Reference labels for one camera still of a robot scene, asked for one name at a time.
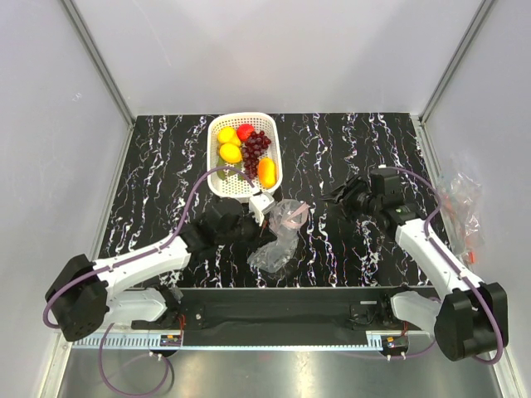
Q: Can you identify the orange mango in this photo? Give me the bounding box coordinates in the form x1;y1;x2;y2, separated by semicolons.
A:
257;158;277;189

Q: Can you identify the dark red grape bunch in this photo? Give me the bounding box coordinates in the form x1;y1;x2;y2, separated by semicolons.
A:
241;130;271;178

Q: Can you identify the white perforated plastic basket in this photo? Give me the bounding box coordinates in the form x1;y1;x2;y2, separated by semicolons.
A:
207;112;283;202

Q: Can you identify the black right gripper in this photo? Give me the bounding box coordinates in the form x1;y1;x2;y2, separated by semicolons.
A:
318;175;381;225

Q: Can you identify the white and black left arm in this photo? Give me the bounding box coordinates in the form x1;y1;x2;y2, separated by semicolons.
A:
43;193;275;342

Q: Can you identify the pile of spare plastic bags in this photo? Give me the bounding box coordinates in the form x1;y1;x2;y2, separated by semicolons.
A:
436;172;485;265

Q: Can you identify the aluminium frame rail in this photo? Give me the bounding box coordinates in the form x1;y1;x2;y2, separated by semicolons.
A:
53;301;163;349

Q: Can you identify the yellow lemon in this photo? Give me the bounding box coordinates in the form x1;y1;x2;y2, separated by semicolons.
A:
219;143;242;164
217;126;241;147

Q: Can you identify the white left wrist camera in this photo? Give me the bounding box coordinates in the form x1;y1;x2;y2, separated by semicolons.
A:
248;192;275;225

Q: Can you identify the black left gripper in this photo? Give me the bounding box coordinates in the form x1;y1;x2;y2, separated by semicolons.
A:
217;207;277;254

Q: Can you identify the red strawberry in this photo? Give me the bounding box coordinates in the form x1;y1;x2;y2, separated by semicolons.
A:
236;124;255;142

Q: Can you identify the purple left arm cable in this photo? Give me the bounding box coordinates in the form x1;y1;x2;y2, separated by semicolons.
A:
41;165;262;394

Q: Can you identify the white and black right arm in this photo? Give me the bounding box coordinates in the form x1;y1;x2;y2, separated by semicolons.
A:
322;166;509;365

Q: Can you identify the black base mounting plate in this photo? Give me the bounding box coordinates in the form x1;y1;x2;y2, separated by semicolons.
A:
132;287;405;350

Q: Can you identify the green leaf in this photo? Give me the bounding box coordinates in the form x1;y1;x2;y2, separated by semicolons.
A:
216;158;241;180

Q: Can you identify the clear pink-dotted zip bag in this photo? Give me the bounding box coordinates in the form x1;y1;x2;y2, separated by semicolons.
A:
248;199;309;273

